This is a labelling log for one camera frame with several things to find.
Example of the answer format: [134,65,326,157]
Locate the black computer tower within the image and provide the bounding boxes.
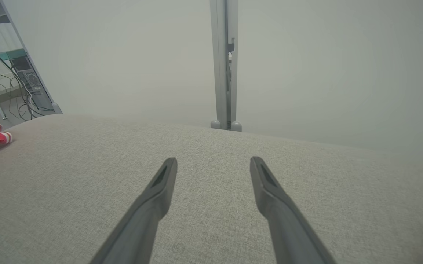
[10,56,53,111]

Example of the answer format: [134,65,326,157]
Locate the grey metal desk frame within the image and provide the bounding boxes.
[0,0,63,120]

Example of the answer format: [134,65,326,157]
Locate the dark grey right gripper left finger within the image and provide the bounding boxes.
[88,157,178,264]

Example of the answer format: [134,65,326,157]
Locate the green glass shelf board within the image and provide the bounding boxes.
[0,49,28,63]

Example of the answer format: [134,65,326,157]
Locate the thin black floor cable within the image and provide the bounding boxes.
[0,43,32,122]

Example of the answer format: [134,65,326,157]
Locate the grey metal partition post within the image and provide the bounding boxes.
[209,0,243,132]

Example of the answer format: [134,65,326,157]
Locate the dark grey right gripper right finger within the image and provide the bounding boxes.
[249,156,339,264]

